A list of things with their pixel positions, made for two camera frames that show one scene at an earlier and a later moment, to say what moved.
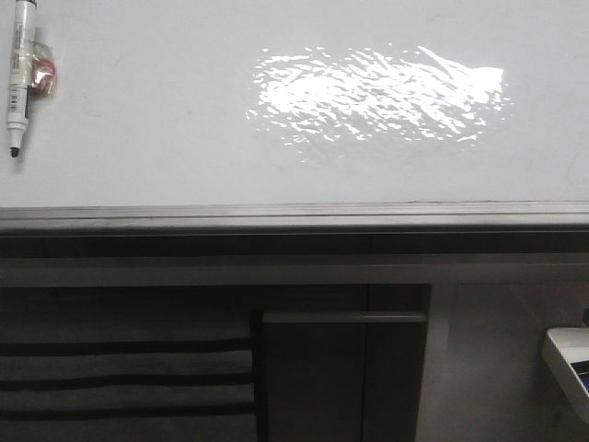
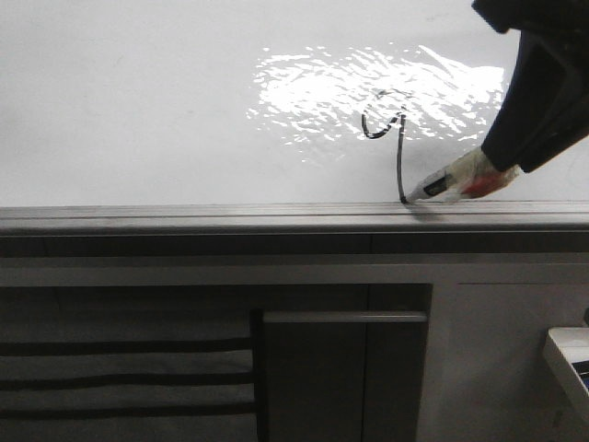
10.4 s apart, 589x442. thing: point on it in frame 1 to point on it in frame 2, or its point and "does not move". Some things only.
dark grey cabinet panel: [339, 362] does not move
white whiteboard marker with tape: [33, 72] to [468, 179]
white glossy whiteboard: [278, 102] does not move
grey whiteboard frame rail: [378, 229] does not move
